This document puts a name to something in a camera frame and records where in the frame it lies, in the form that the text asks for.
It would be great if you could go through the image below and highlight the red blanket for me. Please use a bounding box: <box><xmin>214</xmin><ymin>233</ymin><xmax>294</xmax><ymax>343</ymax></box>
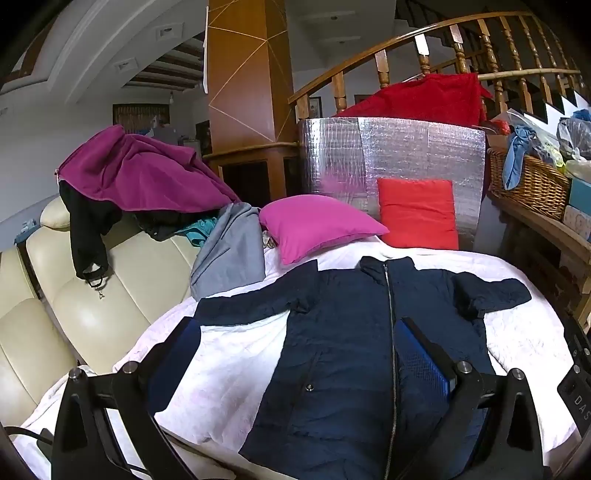
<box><xmin>335</xmin><ymin>73</ymin><xmax>495</xmax><ymax>130</ymax></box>

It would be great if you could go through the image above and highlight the magenta pillow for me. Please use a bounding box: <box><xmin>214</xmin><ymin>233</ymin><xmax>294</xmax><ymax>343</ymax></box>
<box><xmin>259</xmin><ymin>195</ymin><xmax>391</xmax><ymax>266</ymax></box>

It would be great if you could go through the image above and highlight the wooden pillar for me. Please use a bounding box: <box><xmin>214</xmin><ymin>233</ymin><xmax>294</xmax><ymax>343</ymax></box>
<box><xmin>203</xmin><ymin>0</ymin><xmax>301</xmax><ymax>195</ymax></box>

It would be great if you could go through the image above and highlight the red pillow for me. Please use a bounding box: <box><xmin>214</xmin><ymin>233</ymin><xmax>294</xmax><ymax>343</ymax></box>
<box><xmin>376</xmin><ymin>178</ymin><xmax>460</xmax><ymax>251</ymax></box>

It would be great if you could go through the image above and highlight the grey garment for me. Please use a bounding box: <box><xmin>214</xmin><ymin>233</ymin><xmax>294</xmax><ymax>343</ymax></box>
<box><xmin>190</xmin><ymin>202</ymin><xmax>267</xmax><ymax>302</ymax></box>

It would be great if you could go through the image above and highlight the wooden side table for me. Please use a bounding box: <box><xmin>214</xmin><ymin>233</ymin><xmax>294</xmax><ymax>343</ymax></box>
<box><xmin>487</xmin><ymin>189</ymin><xmax>591</xmax><ymax>333</ymax></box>

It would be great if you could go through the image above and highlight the white blanket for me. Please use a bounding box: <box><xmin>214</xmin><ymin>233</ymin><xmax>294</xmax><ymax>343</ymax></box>
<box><xmin>11</xmin><ymin>235</ymin><xmax>583</xmax><ymax>480</ymax></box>

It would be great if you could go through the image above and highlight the silver foil insulation panel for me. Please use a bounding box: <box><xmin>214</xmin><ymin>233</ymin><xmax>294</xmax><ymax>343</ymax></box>
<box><xmin>298</xmin><ymin>116</ymin><xmax>488</xmax><ymax>252</ymax></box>

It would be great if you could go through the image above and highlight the magenta fleece garment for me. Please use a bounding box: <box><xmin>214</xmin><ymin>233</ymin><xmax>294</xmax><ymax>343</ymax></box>
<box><xmin>55</xmin><ymin>124</ymin><xmax>243</xmax><ymax>215</ymax></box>

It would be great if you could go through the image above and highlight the teal cloth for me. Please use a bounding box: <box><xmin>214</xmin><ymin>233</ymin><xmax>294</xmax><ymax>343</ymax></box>
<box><xmin>178</xmin><ymin>217</ymin><xmax>220</xmax><ymax>247</ymax></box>

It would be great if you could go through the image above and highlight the navy zip-up jacket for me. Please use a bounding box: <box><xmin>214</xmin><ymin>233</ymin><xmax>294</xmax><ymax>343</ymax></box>
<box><xmin>193</xmin><ymin>255</ymin><xmax>533</xmax><ymax>480</ymax></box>

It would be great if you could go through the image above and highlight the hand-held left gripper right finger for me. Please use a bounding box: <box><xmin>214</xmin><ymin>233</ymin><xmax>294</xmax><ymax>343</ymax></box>
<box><xmin>394</xmin><ymin>316</ymin><xmax>552</xmax><ymax>480</ymax></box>

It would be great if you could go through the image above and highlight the wooden stair railing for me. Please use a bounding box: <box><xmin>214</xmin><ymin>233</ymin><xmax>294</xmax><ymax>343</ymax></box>
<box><xmin>288</xmin><ymin>11</ymin><xmax>587</xmax><ymax>125</ymax></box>

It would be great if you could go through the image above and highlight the cream leather sofa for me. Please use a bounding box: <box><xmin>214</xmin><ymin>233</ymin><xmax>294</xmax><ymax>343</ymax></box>
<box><xmin>0</xmin><ymin>194</ymin><xmax>208</xmax><ymax>430</ymax></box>

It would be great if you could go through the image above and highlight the blue cloth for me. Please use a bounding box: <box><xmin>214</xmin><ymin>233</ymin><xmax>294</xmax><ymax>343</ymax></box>
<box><xmin>502</xmin><ymin>126</ymin><xmax>539</xmax><ymax>191</ymax></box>

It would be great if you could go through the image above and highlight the wicker basket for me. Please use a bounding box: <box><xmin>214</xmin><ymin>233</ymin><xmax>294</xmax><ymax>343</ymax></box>
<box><xmin>487</xmin><ymin>148</ymin><xmax>573</xmax><ymax>222</ymax></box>

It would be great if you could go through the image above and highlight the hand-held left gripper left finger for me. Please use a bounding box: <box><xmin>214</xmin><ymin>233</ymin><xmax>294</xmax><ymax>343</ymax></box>
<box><xmin>52</xmin><ymin>318</ymin><xmax>202</xmax><ymax>480</ymax></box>

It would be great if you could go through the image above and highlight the pale patterned box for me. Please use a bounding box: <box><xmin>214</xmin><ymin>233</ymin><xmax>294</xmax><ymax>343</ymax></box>
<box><xmin>562</xmin><ymin>205</ymin><xmax>591</xmax><ymax>241</ymax></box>

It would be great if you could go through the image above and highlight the black cable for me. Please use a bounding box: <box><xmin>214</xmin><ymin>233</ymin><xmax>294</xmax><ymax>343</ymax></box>
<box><xmin>0</xmin><ymin>425</ymin><xmax>56</xmax><ymax>448</ymax></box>

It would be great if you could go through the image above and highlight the teal box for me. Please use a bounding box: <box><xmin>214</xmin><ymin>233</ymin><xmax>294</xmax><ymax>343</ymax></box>
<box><xmin>567</xmin><ymin>178</ymin><xmax>591</xmax><ymax>217</ymax></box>

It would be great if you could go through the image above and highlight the grey plastic bag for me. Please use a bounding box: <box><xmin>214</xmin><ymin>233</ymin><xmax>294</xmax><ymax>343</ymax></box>
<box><xmin>556</xmin><ymin>115</ymin><xmax>591</xmax><ymax>160</ymax></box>

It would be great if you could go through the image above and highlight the black garment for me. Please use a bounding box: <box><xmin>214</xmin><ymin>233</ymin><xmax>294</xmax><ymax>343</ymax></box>
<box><xmin>58</xmin><ymin>180</ymin><xmax>195</xmax><ymax>282</ymax></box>

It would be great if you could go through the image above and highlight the dark wall hanging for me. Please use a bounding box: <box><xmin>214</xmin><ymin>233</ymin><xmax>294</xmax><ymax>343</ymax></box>
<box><xmin>112</xmin><ymin>104</ymin><xmax>171</xmax><ymax>134</ymax></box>

